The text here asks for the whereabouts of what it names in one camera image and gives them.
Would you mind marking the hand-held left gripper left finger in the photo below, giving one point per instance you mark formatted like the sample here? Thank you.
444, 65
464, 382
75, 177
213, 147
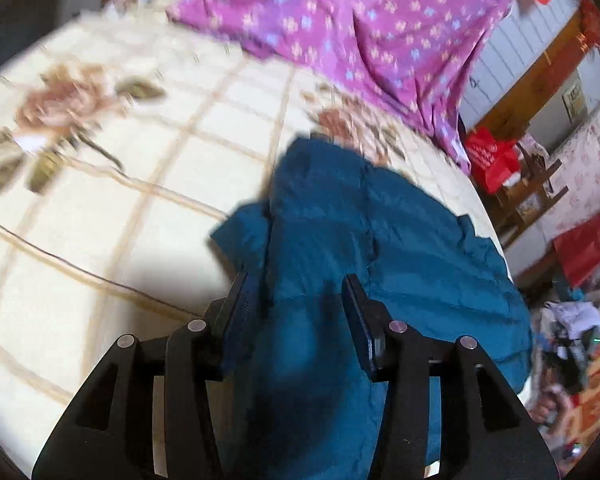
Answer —
237, 320

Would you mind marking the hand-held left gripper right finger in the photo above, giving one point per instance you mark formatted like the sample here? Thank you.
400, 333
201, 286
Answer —
362, 325

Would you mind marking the teal puffer jacket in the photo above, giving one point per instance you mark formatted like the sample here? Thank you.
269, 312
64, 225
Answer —
330, 240

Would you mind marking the pile of mixed clothes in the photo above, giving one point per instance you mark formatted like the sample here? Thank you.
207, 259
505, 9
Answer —
570, 320

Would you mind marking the cream rose plaid bedsheet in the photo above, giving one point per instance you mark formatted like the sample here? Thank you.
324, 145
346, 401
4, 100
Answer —
130, 240

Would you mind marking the red plastic bag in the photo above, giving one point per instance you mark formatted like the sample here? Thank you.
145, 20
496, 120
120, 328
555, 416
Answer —
490, 160

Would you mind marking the wooden chair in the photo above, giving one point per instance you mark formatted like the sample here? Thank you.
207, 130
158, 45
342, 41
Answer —
555, 195

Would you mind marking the red patterned floor cloth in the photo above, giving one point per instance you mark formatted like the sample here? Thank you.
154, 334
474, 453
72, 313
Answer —
587, 400

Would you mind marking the pink floral curtain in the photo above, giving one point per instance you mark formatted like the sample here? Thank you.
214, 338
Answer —
595, 160

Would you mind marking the purple floral sheet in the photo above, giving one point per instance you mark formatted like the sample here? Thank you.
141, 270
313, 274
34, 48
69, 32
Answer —
355, 25

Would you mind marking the grey refrigerator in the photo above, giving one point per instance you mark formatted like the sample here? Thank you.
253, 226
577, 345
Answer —
15, 15

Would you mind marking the wooden door frame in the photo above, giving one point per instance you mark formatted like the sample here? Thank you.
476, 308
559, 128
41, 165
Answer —
535, 80

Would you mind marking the framed wall picture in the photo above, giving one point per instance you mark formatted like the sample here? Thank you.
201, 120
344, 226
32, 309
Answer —
574, 100

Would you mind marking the red knot wall decoration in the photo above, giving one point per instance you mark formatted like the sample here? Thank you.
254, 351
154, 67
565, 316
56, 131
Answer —
591, 25

